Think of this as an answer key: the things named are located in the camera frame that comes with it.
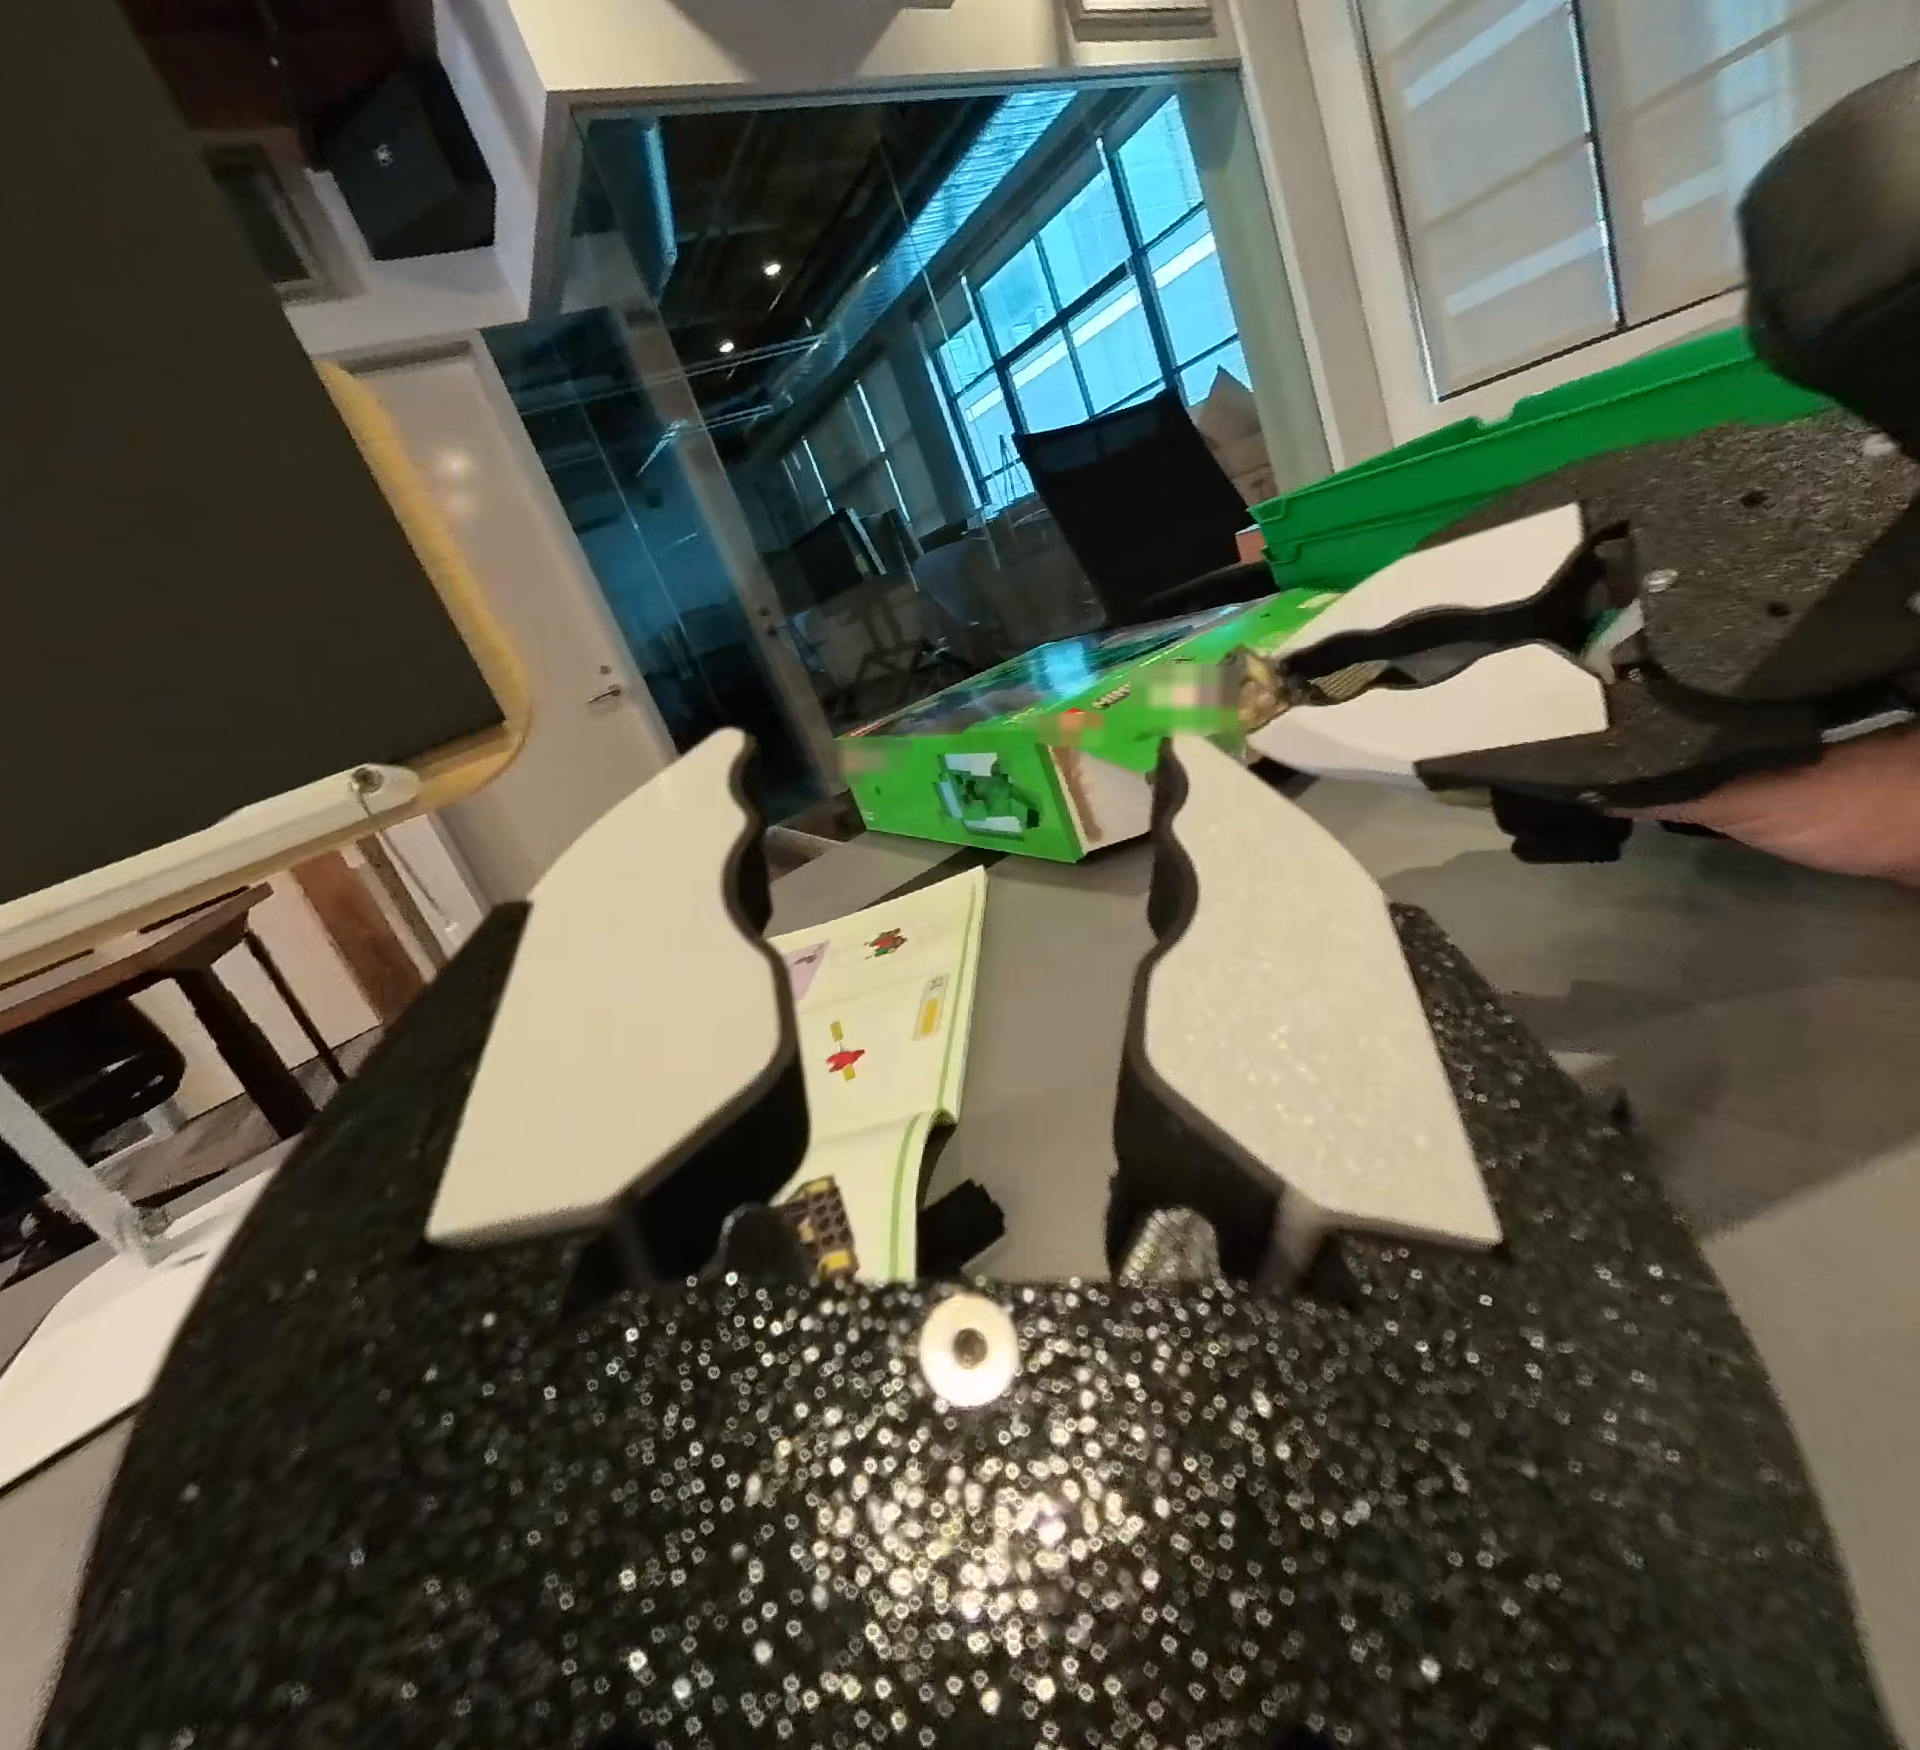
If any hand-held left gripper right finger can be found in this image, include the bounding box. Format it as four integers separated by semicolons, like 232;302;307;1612
1115;738;1506;1295

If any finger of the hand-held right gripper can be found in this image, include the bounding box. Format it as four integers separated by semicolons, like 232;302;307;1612
1269;503;1592;665
1245;639;1625;781

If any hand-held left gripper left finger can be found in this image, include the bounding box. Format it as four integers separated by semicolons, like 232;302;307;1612
423;727;813;1254

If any yellow brick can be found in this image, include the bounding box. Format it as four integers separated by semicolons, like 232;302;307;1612
1236;645;1329;722

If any grey desk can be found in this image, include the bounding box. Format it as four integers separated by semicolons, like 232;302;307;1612
0;731;1920;1750

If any person's right hand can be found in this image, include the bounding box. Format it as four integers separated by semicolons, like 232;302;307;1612
1650;727;1920;876

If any green plastic crate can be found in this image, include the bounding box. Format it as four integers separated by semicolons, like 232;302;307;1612
1247;325;1822;598

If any open instruction booklet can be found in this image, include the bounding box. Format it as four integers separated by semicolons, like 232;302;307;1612
761;867;995;1286

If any black mesh office chair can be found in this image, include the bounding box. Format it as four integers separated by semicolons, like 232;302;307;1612
1011;388;1279;631

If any green cardboard toy box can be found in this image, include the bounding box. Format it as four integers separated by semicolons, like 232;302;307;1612
829;583;1344;867

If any white cabinet door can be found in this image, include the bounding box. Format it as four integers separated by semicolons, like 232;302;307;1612
320;340;680;867

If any dark wooden side table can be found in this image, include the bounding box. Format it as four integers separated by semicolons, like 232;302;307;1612
0;882;353;1137

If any large window with blinds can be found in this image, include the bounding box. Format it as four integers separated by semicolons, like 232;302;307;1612
1321;0;1920;403

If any black speaker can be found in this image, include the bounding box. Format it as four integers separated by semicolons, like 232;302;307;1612
309;57;498;263

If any dark panel yellow frame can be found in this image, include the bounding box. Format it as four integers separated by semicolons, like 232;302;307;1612
0;0;536;915

